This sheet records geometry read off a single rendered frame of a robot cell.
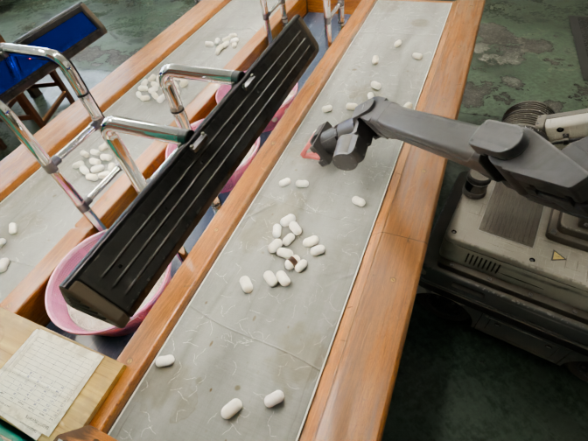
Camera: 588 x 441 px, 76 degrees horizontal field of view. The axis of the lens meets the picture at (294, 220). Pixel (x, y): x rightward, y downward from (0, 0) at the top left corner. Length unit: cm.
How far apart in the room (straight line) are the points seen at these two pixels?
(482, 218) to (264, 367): 83
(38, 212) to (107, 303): 77
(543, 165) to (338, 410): 45
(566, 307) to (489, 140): 85
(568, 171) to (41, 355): 86
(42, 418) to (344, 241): 63
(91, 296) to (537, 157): 51
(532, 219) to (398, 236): 60
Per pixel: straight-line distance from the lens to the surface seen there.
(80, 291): 44
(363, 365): 68
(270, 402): 68
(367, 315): 71
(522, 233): 128
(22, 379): 86
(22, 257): 111
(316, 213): 88
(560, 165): 49
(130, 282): 46
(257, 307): 76
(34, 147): 86
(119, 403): 77
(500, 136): 53
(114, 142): 64
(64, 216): 113
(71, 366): 82
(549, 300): 131
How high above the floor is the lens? 141
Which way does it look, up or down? 50 degrees down
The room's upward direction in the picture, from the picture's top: 10 degrees counter-clockwise
